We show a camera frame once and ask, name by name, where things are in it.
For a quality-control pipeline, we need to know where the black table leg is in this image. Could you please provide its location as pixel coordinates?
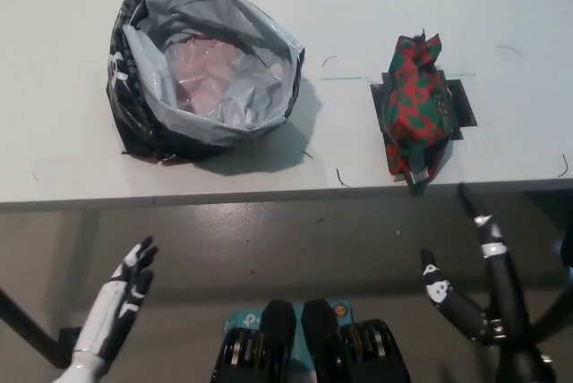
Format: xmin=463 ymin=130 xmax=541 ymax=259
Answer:
xmin=0 ymin=286 xmax=68 ymax=369
xmin=532 ymin=282 xmax=573 ymax=348

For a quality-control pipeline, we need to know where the red green coffee bean bag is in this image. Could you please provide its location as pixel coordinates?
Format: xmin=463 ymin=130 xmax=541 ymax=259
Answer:
xmin=380 ymin=30 xmax=458 ymax=196

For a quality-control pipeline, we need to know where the black plastic bag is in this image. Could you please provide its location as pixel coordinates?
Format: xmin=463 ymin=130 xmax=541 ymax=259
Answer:
xmin=106 ymin=0 xmax=307 ymax=165

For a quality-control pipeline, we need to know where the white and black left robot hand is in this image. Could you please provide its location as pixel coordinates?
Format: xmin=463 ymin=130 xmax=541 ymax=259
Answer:
xmin=71 ymin=234 xmax=160 ymax=367

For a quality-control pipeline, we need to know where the pink plastic wrapped item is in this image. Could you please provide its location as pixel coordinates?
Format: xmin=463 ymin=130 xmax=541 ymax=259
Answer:
xmin=167 ymin=38 xmax=245 ymax=114

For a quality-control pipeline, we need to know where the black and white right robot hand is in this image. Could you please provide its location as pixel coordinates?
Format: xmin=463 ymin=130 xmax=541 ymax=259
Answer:
xmin=419 ymin=182 xmax=559 ymax=383

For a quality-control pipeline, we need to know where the black tape patch on table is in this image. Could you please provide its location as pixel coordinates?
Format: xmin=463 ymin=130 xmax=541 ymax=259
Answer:
xmin=369 ymin=70 xmax=478 ymax=141

